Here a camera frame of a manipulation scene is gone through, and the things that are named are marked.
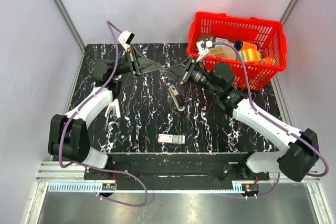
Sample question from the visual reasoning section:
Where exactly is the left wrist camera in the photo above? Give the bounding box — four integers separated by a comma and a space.
118, 30, 134, 49

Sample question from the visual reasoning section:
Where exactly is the orange bottle blue cap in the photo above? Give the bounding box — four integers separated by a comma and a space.
234, 40, 258, 51

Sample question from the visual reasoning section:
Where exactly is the green yellow box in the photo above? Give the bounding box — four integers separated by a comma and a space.
238, 48, 262, 62

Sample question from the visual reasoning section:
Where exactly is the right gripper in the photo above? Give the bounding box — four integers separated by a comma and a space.
161, 56, 220, 97

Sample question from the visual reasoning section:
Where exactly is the red plastic basket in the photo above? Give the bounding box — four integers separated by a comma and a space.
187, 12, 287, 90

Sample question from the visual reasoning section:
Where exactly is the brown cardboard box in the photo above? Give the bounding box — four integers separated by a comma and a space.
209, 46, 237, 60

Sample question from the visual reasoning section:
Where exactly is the teal white card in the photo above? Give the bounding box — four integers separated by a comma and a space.
215, 37, 228, 47

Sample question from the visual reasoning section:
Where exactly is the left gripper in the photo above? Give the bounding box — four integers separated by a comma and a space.
111, 47, 163, 78

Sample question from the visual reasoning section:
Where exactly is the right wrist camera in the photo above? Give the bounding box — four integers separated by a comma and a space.
196, 40, 213, 62

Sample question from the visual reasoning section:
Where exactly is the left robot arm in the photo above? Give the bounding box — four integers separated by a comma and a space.
48, 46, 162, 180

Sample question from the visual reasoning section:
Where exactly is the staple box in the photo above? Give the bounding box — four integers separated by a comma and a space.
158, 134, 185, 144

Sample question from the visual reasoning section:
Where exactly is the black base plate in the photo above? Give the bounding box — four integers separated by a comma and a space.
83, 152, 271, 183

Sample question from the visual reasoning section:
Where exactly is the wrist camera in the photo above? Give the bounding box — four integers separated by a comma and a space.
196, 40, 213, 62
118, 30, 134, 49

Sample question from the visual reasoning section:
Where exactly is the brown round package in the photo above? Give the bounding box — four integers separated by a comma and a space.
196, 35, 214, 42

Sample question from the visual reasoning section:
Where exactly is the white black stapler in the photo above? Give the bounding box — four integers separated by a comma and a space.
169, 85, 185, 112

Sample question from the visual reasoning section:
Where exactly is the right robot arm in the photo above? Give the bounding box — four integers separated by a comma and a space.
163, 57, 319, 182

